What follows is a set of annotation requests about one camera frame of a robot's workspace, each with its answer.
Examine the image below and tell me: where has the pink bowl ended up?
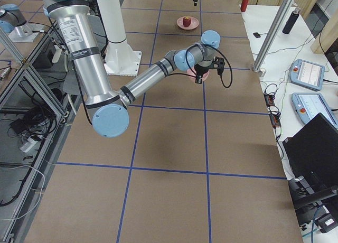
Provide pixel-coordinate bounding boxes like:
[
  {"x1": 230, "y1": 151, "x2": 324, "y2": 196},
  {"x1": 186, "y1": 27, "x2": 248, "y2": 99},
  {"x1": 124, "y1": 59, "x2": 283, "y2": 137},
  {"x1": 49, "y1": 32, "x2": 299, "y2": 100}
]
[{"x1": 186, "y1": 67, "x2": 211, "y2": 81}]

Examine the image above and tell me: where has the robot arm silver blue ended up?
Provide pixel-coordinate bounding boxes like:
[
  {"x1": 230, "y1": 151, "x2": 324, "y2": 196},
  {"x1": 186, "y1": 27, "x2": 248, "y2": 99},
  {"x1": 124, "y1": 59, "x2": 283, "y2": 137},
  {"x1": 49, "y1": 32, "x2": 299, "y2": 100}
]
[
  {"x1": 1, "y1": 0, "x2": 123, "y2": 36},
  {"x1": 44, "y1": 0, "x2": 221, "y2": 138}
]

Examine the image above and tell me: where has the pink plate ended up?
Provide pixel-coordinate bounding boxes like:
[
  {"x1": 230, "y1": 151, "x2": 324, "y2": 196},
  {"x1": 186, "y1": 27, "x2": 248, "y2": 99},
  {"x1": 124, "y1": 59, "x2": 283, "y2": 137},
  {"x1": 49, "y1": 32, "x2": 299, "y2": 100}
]
[{"x1": 176, "y1": 16, "x2": 200, "y2": 30}]

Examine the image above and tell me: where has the red apple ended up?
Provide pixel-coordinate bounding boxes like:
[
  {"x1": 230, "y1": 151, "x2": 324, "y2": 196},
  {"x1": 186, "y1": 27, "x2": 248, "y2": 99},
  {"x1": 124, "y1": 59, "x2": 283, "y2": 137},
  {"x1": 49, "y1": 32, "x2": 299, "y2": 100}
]
[{"x1": 182, "y1": 16, "x2": 191, "y2": 27}]

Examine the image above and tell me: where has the red cylinder bottle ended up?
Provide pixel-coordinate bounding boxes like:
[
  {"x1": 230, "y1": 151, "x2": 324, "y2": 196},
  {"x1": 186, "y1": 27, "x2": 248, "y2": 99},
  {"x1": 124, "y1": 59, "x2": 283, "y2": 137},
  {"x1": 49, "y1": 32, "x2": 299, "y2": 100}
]
[{"x1": 240, "y1": 0, "x2": 249, "y2": 12}]

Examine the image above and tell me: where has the orange black usb hub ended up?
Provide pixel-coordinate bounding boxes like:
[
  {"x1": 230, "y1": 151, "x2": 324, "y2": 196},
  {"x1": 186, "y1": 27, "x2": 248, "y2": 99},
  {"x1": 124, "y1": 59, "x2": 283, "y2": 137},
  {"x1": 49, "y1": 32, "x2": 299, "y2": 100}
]
[
  {"x1": 264, "y1": 94, "x2": 275, "y2": 107},
  {"x1": 269, "y1": 114, "x2": 281, "y2": 129}
]

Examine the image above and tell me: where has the black water bottle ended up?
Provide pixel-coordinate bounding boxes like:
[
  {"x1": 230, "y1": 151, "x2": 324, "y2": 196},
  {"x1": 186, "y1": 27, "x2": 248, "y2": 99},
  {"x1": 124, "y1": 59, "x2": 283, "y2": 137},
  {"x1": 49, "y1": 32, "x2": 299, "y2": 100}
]
[{"x1": 282, "y1": 7, "x2": 301, "y2": 34}]

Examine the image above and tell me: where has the far blue teach pendant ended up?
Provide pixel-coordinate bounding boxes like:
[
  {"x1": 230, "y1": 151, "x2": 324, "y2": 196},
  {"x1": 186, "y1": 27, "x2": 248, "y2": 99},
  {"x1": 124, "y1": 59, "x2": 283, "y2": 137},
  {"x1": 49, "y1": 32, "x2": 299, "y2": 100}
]
[{"x1": 289, "y1": 59, "x2": 325, "y2": 91}]

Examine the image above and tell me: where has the blue teach pendant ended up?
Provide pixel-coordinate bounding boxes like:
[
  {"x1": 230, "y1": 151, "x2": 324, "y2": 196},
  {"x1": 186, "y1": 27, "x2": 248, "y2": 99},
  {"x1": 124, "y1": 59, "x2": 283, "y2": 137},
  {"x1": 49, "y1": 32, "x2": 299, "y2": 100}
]
[
  {"x1": 291, "y1": 92, "x2": 337, "y2": 128},
  {"x1": 289, "y1": 59, "x2": 325, "y2": 91}
]

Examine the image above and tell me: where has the near blue teach pendant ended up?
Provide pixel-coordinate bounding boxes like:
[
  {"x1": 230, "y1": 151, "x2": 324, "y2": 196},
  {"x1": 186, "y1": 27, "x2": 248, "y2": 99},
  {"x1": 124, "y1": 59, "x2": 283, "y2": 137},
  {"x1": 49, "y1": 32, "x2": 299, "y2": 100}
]
[{"x1": 291, "y1": 92, "x2": 337, "y2": 128}]

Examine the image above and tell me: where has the black laptop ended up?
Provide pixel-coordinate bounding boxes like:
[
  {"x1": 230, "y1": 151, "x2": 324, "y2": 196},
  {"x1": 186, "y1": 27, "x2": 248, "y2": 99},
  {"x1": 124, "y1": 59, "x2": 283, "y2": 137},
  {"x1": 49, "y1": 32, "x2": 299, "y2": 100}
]
[{"x1": 283, "y1": 113, "x2": 337, "y2": 188}]

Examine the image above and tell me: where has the white power adapter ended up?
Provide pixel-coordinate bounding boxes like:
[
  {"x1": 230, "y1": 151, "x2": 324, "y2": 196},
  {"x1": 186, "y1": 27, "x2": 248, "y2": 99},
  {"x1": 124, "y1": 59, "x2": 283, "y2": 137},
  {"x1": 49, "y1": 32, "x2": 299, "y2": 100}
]
[{"x1": 19, "y1": 137, "x2": 37, "y2": 153}]

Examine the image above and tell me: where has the aluminium frame post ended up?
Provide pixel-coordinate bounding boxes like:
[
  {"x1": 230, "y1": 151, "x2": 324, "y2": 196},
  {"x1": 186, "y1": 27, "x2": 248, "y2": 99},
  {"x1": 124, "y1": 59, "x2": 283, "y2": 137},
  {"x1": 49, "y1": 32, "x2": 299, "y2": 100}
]
[{"x1": 252, "y1": 0, "x2": 294, "y2": 77}]

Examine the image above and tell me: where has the white camera post with base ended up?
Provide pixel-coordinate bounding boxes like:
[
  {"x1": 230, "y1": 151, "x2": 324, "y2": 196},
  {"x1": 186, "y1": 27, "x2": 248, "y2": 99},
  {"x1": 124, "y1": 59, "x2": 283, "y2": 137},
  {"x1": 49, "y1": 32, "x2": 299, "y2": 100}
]
[{"x1": 97, "y1": 0, "x2": 142, "y2": 76}]

